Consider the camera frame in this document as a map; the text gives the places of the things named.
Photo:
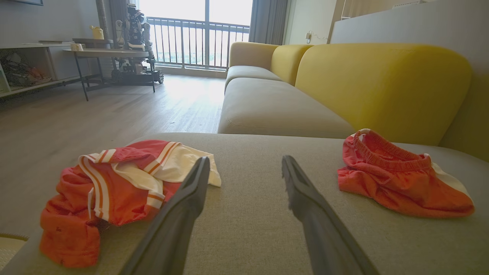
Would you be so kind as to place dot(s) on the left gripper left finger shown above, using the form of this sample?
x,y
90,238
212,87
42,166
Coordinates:
x,y
172,229

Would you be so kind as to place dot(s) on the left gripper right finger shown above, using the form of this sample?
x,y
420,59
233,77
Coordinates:
x,y
324,236

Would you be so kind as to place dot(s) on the orange-red elastic waist shorts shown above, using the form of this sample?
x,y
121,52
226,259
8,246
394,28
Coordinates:
x,y
401,191

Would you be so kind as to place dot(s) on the orange-red white sports jersey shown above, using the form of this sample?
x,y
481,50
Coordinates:
x,y
76,229

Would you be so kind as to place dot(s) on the yellow and grey sofa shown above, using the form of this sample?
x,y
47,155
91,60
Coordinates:
x,y
267,107

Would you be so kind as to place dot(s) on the cream perforated laundry basket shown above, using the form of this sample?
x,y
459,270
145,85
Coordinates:
x,y
9,250

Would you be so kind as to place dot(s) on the round-edged metal leg table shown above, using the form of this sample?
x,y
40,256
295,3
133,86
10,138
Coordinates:
x,y
107,53

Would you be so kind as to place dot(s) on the black white wheeled robot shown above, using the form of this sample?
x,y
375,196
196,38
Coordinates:
x,y
134,34

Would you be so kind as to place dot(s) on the white low shelf cabinet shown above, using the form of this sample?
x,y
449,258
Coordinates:
x,y
61,61

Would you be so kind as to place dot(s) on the metal balcony railing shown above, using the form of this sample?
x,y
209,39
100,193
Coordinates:
x,y
198,26

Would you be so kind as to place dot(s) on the dark flat tray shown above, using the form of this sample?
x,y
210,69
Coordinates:
x,y
91,40

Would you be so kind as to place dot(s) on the small white mug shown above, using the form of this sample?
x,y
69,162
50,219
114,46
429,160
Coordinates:
x,y
76,47

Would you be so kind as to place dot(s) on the yellow kettle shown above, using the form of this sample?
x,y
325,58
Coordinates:
x,y
97,33

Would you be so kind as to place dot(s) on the grey window curtain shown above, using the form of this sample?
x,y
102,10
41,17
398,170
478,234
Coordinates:
x,y
267,21
117,15

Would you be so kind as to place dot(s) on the flat book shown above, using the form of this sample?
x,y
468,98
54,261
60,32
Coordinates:
x,y
49,41

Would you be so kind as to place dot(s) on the dark wall screen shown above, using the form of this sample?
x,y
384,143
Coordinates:
x,y
28,2

